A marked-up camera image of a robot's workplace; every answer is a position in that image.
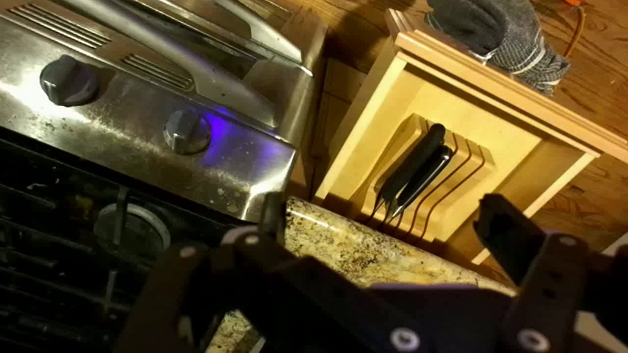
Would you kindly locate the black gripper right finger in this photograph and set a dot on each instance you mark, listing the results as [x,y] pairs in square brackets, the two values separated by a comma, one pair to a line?
[543,294]

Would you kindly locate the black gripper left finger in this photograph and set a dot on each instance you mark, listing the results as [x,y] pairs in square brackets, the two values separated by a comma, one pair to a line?
[170,294]

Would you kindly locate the light wooden kitchen drawer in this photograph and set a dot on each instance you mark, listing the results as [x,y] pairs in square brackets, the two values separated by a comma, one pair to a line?
[445,98]

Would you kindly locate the stainless steel kitchen range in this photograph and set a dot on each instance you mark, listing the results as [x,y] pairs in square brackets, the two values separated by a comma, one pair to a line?
[131,137]

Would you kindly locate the round stove burner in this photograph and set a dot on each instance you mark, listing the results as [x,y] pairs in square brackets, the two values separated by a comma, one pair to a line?
[135,227]

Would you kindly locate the wooden slotted knife insert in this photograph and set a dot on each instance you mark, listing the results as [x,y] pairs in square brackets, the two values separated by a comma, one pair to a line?
[468,176]

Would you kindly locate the dark round stove knob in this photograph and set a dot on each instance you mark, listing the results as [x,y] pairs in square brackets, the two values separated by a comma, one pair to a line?
[188,129]
[70,78]

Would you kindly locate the granite topped wooden base cabinet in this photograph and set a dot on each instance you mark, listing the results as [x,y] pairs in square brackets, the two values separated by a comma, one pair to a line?
[355,247]

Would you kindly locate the grey striped dish towel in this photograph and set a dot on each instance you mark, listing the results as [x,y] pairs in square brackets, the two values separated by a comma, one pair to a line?
[498,31]

